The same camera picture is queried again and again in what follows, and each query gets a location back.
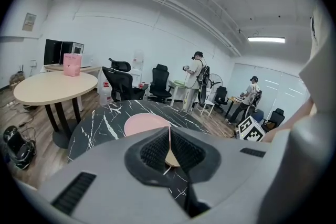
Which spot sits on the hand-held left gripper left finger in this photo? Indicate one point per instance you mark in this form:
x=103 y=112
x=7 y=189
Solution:
x=105 y=178

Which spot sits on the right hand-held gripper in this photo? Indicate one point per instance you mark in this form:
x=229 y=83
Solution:
x=250 y=129

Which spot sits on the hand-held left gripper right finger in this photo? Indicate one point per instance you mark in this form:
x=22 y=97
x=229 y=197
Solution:
x=231 y=173

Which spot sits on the person's right forearm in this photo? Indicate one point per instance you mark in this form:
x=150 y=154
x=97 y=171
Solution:
x=288 y=123

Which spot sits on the wooden desk with black legs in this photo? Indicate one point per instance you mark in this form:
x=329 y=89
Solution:
x=235 y=99

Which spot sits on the white chair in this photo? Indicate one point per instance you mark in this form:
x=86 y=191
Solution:
x=207 y=105

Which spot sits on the black marble round table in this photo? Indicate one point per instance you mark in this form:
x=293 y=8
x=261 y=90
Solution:
x=105 y=123

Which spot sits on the black standing fan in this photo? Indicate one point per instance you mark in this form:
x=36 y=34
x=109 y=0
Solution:
x=214 y=81

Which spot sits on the black oval device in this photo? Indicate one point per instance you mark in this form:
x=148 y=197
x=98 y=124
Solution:
x=202 y=93

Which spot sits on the pink plate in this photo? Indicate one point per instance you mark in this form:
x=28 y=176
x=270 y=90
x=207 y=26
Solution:
x=141 y=124

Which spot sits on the black backpack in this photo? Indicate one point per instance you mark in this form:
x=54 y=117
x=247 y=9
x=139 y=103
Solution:
x=204 y=74

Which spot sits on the white desk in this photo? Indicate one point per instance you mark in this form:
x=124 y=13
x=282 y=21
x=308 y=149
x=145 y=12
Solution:
x=178 y=84

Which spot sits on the clear water jug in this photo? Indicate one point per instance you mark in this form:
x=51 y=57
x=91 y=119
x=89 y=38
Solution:
x=143 y=85
x=105 y=91

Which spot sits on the ceiling light tube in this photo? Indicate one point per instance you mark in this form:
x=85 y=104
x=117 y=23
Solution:
x=266 y=39

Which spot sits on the black equipment bag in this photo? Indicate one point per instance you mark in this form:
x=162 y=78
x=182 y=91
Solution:
x=19 y=147

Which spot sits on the person's white shirt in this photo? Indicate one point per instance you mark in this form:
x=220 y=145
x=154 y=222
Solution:
x=323 y=65

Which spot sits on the black office chair with headrest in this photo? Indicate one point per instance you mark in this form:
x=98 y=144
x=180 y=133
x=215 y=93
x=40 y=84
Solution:
x=120 y=81

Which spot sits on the beige round table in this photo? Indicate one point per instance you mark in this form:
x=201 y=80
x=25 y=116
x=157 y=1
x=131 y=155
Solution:
x=52 y=86

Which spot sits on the light wooden desk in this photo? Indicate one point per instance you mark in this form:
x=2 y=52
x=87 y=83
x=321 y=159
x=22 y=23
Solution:
x=92 y=69

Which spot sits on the white water dispenser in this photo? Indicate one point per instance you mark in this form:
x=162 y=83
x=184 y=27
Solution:
x=137 y=68

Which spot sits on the pink box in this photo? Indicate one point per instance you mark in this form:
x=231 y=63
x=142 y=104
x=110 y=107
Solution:
x=72 y=65

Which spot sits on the white appliance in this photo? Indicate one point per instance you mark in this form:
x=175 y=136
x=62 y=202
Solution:
x=87 y=61

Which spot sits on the brown box with sticks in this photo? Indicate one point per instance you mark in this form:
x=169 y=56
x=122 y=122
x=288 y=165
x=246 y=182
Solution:
x=18 y=79

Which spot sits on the black monitor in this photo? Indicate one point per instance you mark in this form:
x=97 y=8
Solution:
x=68 y=48
x=52 y=52

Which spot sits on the white ceiling pipes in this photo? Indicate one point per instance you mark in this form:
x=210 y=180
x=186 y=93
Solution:
x=183 y=5

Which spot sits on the white wall socket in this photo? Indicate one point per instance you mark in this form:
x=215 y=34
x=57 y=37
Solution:
x=33 y=65

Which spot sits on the wall poster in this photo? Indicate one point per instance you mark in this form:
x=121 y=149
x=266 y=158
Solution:
x=29 y=22

